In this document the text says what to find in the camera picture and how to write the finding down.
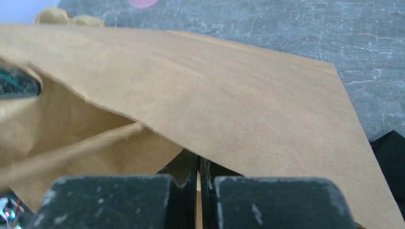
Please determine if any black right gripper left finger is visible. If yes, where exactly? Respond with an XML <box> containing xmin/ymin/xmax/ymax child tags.
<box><xmin>28</xmin><ymin>149</ymin><xmax>198</xmax><ymax>229</ymax></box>

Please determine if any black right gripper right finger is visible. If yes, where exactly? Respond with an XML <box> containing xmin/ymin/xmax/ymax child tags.
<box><xmin>200</xmin><ymin>159</ymin><xmax>357</xmax><ymax>229</ymax></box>

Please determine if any brown paper bag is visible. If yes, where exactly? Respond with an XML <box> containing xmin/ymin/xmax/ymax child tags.
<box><xmin>0</xmin><ymin>24</ymin><xmax>405</xmax><ymax>229</ymax></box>

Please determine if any black cloth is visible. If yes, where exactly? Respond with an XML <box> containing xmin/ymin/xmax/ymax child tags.
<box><xmin>370</xmin><ymin>130</ymin><xmax>405</xmax><ymax>216</ymax></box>

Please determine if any pink straw holder cup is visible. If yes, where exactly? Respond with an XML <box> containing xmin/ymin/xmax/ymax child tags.
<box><xmin>128</xmin><ymin>0</ymin><xmax>159</xmax><ymax>9</ymax></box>

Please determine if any brown cardboard cup carrier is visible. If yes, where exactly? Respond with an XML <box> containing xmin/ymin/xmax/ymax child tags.
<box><xmin>33</xmin><ymin>7</ymin><xmax>105</xmax><ymax>27</ymax></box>

